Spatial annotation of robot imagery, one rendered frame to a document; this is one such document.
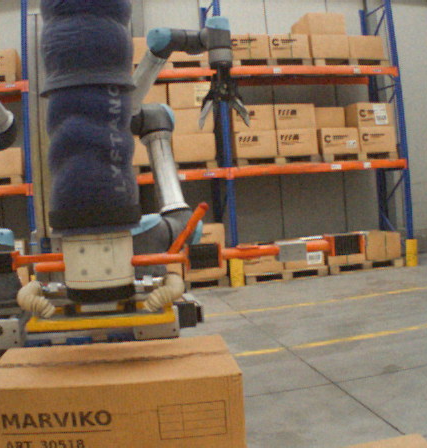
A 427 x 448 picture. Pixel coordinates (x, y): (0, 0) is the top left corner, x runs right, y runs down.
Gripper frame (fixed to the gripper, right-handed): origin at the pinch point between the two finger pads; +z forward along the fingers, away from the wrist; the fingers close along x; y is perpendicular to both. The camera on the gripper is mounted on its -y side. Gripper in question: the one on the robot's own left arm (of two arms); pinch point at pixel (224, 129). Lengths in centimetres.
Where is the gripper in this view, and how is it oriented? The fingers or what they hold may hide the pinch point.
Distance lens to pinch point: 200.4
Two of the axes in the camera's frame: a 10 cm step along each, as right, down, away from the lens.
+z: 0.7, 10.0, 0.5
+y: 1.8, 0.4, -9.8
